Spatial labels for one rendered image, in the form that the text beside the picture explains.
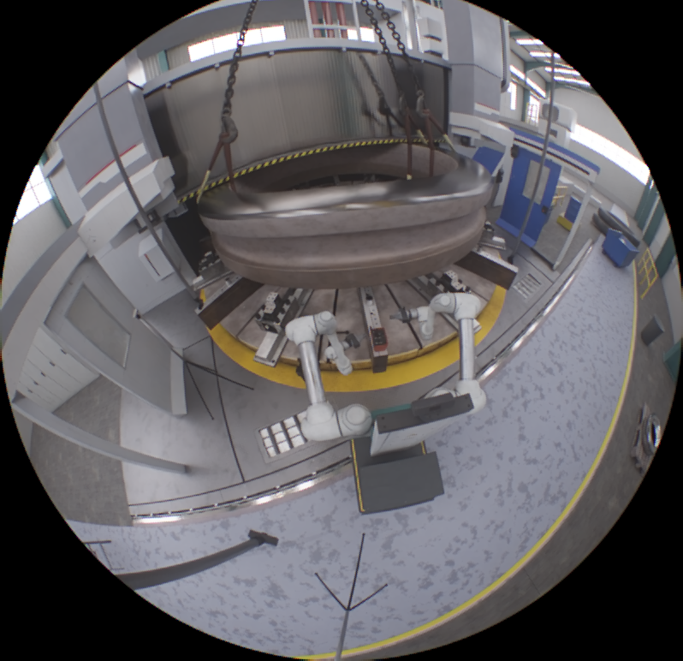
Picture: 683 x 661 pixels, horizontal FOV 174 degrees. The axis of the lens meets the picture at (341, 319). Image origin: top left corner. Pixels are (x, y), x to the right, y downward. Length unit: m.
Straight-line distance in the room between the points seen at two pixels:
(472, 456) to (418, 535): 1.03
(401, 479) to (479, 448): 1.35
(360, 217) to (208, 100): 3.60
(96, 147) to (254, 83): 2.70
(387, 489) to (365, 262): 1.97
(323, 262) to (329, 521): 2.68
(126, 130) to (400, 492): 4.27
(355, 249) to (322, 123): 3.24
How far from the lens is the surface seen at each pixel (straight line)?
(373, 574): 2.81
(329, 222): 1.93
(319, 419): 1.24
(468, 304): 1.45
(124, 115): 3.34
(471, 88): 5.52
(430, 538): 2.73
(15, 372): 2.17
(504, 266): 3.63
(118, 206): 2.92
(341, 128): 5.05
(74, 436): 2.48
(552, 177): 6.14
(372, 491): 1.67
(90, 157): 3.52
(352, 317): 2.82
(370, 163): 6.31
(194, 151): 4.54
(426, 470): 1.72
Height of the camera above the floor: 2.51
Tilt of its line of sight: 51 degrees down
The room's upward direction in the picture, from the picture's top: 10 degrees counter-clockwise
